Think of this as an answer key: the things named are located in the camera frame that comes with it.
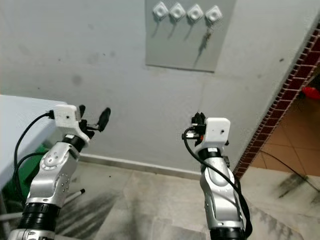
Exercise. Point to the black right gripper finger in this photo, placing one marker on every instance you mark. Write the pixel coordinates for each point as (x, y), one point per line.
(201, 118)
(194, 120)

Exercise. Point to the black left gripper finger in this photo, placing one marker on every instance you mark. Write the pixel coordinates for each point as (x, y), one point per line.
(82, 112)
(105, 120)

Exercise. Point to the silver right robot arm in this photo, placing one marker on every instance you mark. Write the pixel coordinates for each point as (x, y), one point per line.
(220, 195)

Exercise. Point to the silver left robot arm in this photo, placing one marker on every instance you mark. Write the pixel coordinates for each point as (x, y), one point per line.
(52, 175)

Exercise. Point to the white folding table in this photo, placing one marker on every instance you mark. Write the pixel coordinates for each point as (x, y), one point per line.
(25, 130)

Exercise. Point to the white baseboard strip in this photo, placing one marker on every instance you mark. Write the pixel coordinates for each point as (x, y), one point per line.
(145, 166)

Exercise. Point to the red brick tile strip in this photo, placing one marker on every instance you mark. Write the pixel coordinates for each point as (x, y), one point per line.
(275, 110)

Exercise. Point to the metal key bunch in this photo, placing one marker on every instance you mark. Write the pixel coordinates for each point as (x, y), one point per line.
(208, 35)

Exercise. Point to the green plastic stool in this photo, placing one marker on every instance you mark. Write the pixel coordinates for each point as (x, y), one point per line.
(10, 188)

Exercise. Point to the red object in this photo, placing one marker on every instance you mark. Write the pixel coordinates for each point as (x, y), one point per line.
(311, 92)

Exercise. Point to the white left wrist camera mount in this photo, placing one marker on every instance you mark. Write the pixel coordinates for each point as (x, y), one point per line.
(66, 116)

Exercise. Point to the grey wall board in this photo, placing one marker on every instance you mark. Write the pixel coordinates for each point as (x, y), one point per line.
(180, 50)

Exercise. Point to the white square wall hook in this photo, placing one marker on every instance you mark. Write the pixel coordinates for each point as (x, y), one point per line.
(177, 11)
(160, 9)
(195, 12)
(213, 14)

